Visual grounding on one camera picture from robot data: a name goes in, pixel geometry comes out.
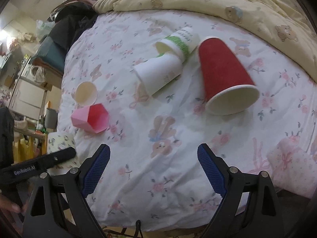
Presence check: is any yellow cartoon paper cup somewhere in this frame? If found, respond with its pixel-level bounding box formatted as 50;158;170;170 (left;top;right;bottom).
47;132;79;175

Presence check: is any pink red faceted cup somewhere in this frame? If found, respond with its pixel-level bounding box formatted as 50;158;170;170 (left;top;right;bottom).
71;104;110;134

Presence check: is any small pink patterned cup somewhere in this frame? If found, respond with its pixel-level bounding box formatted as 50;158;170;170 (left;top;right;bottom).
74;81;98;106

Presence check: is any red ripple paper cup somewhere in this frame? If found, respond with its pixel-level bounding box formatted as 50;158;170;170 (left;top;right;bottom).
198;36;260;115

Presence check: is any plain white paper cup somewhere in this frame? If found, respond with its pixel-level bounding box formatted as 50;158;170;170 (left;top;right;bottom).
134;53;183;96

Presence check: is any green white paper cup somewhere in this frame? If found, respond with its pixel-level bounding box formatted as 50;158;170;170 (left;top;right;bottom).
155;27;200;62

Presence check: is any yellow wooden rack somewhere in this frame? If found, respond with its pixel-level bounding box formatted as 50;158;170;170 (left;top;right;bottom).
13;130;47;164

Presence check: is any grey waste bin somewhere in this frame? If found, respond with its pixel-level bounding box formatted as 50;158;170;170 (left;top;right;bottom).
45;108;58;129

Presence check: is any pink bow pillow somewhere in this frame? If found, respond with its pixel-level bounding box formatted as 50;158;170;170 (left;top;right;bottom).
267;138;316;198

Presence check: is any white washing machine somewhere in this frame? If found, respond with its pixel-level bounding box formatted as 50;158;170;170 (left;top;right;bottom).
21;63;46;84

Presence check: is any white floral bed sheet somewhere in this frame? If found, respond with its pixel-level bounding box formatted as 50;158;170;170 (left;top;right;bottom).
57;10;316;231

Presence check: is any black clothes pile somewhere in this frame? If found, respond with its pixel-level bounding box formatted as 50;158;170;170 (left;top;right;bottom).
48;0;98;52

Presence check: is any cream bear print duvet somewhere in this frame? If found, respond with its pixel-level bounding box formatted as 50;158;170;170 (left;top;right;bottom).
93;0;316;80

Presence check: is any teal bed frame corner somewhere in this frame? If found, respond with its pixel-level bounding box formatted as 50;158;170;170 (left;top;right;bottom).
30;36;67;74

